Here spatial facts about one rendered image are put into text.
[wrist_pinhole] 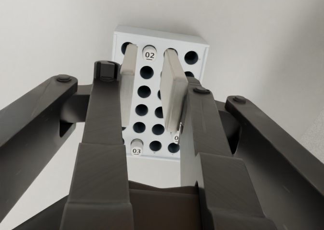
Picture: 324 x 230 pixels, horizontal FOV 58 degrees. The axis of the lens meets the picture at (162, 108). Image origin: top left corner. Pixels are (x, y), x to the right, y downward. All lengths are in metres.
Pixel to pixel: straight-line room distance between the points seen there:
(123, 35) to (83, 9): 0.06
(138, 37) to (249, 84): 0.13
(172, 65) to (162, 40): 0.09
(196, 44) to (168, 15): 0.05
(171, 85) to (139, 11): 0.15
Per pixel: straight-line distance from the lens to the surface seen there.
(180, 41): 0.26
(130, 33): 0.26
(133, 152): 0.29
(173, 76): 0.15
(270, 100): 0.34
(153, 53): 0.25
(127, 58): 0.17
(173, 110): 0.15
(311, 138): 1.41
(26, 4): 0.31
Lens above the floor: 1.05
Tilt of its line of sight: 66 degrees down
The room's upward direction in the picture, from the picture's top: 173 degrees clockwise
